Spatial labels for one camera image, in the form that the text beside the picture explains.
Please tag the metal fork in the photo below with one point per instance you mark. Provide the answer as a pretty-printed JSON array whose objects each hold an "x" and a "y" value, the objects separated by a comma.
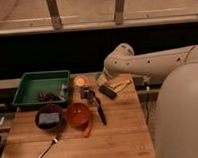
[{"x": 54, "y": 141}]

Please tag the blue sponge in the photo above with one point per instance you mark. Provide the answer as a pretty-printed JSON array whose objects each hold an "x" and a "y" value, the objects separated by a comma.
[{"x": 49, "y": 118}]

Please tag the small yellow cup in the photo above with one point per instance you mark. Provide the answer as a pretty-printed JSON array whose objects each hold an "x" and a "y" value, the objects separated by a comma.
[{"x": 81, "y": 80}]

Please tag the orange carrot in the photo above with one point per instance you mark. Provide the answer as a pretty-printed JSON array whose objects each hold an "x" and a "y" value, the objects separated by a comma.
[{"x": 88, "y": 128}]

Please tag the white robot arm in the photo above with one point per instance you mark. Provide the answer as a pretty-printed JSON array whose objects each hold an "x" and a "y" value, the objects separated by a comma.
[{"x": 176, "y": 127}]

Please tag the dark grape bunch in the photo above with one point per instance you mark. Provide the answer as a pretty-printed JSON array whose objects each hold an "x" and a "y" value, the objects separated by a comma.
[{"x": 46, "y": 96}]

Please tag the grey cloth in tray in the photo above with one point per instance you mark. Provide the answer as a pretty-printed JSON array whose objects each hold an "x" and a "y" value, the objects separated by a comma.
[{"x": 62, "y": 92}]

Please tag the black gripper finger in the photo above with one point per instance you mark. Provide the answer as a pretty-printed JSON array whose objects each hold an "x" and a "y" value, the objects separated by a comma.
[{"x": 109, "y": 93}]

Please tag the black handled can opener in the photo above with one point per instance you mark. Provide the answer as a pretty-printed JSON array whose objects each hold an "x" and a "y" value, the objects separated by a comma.
[{"x": 87, "y": 93}]

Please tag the dark purple bowl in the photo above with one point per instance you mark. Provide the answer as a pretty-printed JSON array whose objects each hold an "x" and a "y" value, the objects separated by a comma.
[{"x": 49, "y": 108}]

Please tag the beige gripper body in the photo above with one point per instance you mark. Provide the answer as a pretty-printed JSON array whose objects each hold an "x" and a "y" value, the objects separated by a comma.
[{"x": 116, "y": 87}]

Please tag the orange red bowl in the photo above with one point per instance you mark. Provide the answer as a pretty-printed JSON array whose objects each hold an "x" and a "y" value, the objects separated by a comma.
[{"x": 77, "y": 114}]

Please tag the green plastic tray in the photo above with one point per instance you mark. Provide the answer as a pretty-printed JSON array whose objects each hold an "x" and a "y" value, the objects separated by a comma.
[{"x": 32, "y": 83}]

